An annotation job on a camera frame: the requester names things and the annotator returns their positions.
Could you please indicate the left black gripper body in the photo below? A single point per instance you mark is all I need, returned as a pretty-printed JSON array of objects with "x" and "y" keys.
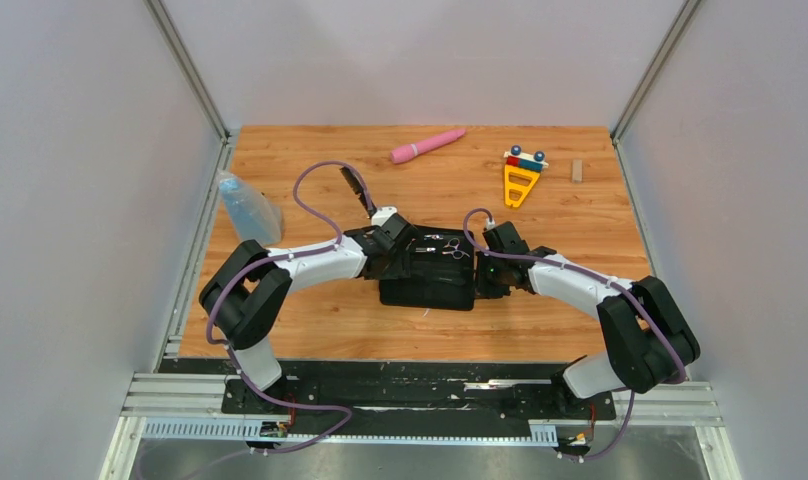
[{"x": 400, "y": 268}]

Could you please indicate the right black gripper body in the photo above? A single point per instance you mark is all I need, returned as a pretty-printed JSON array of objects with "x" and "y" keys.
[{"x": 489, "y": 281}]

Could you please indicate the silver thinning scissors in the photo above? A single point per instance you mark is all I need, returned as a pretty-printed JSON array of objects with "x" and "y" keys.
[{"x": 454, "y": 249}]

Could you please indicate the black zip tool case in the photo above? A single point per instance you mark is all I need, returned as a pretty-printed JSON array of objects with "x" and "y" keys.
[{"x": 438, "y": 281}]

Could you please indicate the black barber comb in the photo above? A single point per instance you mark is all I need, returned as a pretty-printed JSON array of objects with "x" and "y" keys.
[{"x": 359, "y": 188}]

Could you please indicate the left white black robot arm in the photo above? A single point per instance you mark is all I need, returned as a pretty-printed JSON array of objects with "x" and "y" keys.
[{"x": 245, "y": 295}]

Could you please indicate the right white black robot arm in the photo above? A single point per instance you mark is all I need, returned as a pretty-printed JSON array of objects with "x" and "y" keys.
[{"x": 647, "y": 338}]

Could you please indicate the pink cylindrical wand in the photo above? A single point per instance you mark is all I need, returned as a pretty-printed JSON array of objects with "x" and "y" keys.
[{"x": 410, "y": 151}]

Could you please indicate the colourful toy block bar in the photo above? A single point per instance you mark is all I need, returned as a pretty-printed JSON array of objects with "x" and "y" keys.
[{"x": 517, "y": 157}]

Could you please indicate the small wooden block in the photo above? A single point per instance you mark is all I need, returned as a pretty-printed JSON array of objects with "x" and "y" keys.
[{"x": 577, "y": 171}]

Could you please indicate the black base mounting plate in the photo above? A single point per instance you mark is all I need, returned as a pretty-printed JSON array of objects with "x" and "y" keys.
[{"x": 437, "y": 399}]

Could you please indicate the yellow triangular toy frame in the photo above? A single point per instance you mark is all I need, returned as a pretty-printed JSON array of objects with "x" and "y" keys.
[{"x": 518, "y": 183}]

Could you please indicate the aluminium front rail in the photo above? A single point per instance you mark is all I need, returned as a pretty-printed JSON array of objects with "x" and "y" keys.
[{"x": 221, "y": 407}]

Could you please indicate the left aluminium corner post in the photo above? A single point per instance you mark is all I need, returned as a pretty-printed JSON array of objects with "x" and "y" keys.
[{"x": 188, "y": 68}]

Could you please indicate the aluminium corner post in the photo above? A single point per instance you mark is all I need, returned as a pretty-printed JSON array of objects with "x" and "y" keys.
[
  {"x": 659, "y": 60},
  {"x": 188, "y": 68}
]

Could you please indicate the right aluminium corner post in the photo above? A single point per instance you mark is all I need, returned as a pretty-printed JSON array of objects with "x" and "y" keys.
[{"x": 659, "y": 60}]

